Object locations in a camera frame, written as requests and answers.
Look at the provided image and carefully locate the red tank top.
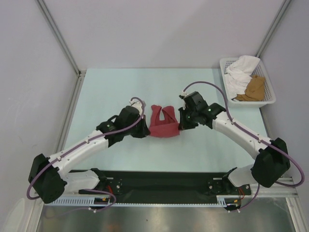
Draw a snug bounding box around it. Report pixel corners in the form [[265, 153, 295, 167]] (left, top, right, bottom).
[[149, 105, 180, 138]]

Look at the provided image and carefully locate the tan tank top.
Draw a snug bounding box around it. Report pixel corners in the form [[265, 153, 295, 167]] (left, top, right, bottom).
[[235, 75, 266, 102]]

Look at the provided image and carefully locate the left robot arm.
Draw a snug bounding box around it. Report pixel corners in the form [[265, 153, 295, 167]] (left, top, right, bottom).
[[26, 106, 150, 203]]

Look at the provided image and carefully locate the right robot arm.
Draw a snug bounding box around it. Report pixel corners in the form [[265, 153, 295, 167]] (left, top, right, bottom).
[[179, 91, 291, 194]]

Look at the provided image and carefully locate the white tank top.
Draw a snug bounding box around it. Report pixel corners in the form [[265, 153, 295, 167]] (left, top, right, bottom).
[[225, 55, 260, 99]]

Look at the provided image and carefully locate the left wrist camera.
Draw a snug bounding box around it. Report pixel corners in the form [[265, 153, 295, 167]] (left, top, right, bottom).
[[130, 100, 145, 115]]

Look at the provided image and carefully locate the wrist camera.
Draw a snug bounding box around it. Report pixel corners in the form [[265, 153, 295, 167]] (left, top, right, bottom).
[[130, 100, 145, 115], [179, 92, 194, 110]]

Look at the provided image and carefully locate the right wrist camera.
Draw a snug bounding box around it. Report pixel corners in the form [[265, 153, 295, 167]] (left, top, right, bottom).
[[179, 92, 194, 110]]

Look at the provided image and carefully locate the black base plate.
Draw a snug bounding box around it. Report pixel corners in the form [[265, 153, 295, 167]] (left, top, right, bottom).
[[94, 169, 252, 205]]

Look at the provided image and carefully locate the left aluminium frame post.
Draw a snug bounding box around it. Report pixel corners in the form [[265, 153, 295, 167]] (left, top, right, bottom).
[[35, 0, 86, 152]]

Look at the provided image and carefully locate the aluminium frame post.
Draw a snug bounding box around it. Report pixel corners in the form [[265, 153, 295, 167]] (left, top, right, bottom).
[[255, 0, 294, 58], [35, 0, 86, 152]]

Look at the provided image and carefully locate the white cable duct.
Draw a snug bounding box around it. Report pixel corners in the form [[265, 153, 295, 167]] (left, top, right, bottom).
[[46, 196, 240, 207]]

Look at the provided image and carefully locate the right aluminium frame post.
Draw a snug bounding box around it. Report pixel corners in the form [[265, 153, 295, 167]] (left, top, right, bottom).
[[255, 0, 294, 58]]

